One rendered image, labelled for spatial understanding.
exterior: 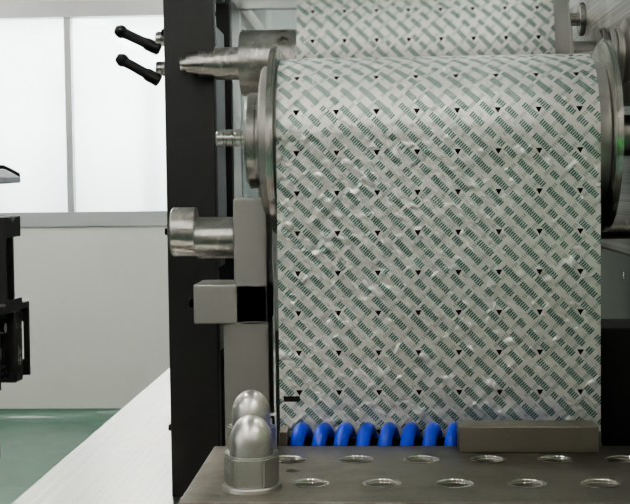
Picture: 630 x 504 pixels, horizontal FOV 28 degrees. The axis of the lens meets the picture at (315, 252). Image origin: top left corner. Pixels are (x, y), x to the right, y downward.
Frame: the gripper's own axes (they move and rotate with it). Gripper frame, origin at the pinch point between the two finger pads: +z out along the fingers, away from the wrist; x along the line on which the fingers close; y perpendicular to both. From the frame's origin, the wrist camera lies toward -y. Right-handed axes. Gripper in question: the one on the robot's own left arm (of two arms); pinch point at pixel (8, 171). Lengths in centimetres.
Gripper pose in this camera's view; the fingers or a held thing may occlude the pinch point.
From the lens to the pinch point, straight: 152.1
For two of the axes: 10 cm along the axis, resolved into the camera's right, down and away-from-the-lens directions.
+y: -0.2, 9.8, 1.8
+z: 9.7, -0.2, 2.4
